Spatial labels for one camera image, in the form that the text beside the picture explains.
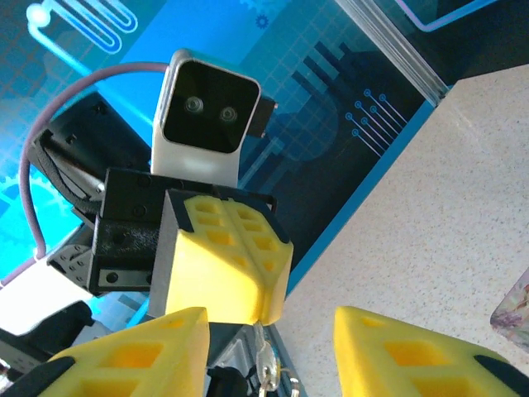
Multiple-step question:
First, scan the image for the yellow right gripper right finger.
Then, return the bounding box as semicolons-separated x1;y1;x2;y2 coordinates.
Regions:
333;304;529;397

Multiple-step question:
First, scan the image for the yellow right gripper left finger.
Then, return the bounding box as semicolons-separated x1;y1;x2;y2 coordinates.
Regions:
6;305;212;397

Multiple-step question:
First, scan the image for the silver key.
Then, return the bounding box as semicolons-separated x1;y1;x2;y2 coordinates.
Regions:
254;322;284;397

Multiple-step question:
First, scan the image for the silver key ring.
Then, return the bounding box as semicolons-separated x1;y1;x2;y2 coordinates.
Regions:
284;371;301;397

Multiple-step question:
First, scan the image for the pink illustrated rectangular mat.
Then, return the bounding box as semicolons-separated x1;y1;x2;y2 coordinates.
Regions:
490;277;529;352

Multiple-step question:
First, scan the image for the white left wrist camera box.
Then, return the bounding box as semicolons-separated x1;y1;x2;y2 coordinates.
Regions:
150;48;277;187

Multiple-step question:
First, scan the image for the aluminium frame post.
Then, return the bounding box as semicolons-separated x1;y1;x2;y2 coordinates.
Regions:
335;0;452;108

